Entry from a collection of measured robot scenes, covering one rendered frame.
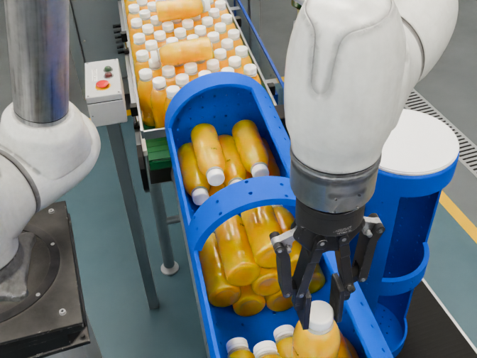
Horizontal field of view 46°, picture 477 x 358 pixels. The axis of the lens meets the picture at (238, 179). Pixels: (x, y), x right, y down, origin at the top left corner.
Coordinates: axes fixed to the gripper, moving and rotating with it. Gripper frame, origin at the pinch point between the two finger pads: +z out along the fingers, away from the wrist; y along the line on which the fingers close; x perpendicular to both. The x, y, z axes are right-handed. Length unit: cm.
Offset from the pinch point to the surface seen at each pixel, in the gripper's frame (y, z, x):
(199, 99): -5, 16, 76
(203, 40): 1, 18, 110
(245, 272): -5.2, 21.9, 24.5
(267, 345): -5.2, 20.4, 7.6
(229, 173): -2, 25, 56
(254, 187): -1.1, 9.2, 33.6
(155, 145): -18, 43, 95
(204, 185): -8, 26, 55
